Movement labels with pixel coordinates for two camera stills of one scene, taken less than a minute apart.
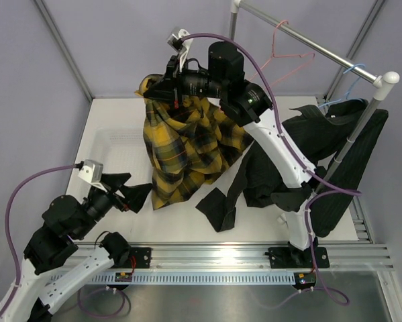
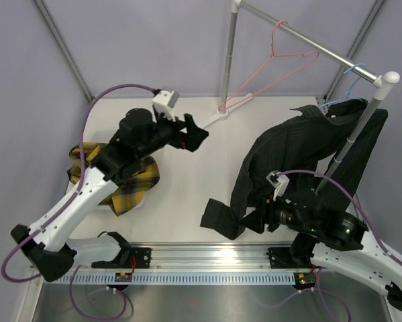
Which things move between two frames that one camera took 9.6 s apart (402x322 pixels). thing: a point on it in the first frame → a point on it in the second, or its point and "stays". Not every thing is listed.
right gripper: [169, 88] → [265, 213]
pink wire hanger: [272, 56] stays
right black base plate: [289, 257] stays
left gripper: [134, 196] → [190, 140]
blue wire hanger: [346, 97] stays
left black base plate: [139, 257] stays
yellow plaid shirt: [187, 145] → [133, 185]
